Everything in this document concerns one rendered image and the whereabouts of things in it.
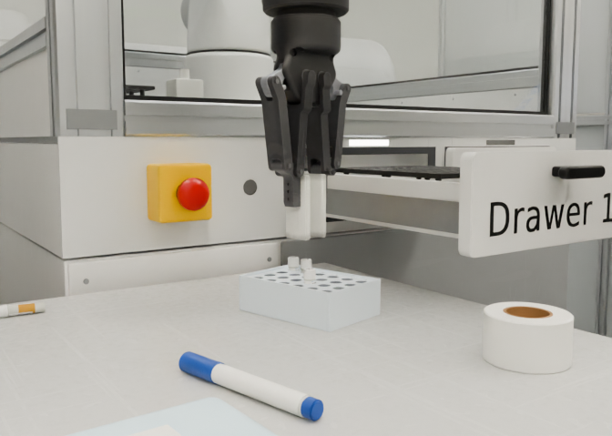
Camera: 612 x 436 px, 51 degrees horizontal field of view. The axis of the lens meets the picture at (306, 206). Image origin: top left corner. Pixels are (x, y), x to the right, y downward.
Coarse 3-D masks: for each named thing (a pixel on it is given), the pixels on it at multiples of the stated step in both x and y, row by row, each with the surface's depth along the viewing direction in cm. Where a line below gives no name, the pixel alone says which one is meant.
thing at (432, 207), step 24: (336, 192) 88; (360, 192) 84; (384, 192) 80; (408, 192) 77; (432, 192) 74; (456, 192) 70; (336, 216) 89; (360, 216) 84; (384, 216) 80; (408, 216) 77; (432, 216) 73; (456, 216) 70
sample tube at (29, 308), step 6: (0, 306) 66; (6, 306) 66; (12, 306) 66; (18, 306) 66; (24, 306) 67; (30, 306) 67; (36, 306) 67; (42, 306) 68; (0, 312) 65; (6, 312) 66; (12, 312) 66; (18, 312) 66; (24, 312) 67; (30, 312) 67; (36, 312) 67
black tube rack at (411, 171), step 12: (348, 168) 92; (360, 168) 92; (372, 168) 92; (384, 168) 92; (396, 168) 92; (408, 168) 92; (420, 168) 92; (432, 168) 92; (444, 168) 92; (456, 168) 92
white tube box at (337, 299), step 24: (240, 288) 68; (264, 288) 66; (288, 288) 64; (312, 288) 64; (336, 288) 64; (360, 288) 64; (264, 312) 66; (288, 312) 64; (312, 312) 62; (336, 312) 61; (360, 312) 64
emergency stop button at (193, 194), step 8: (184, 184) 77; (192, 184) 77; (200, 184) 78; (184, 192) 77; (192, 192) 77; (200, 192) 78; (208, 192) 79; (184, 200) 77; (192, 200) 77; (200, 200) 78; (192, 208) 78; (200, 208) 79
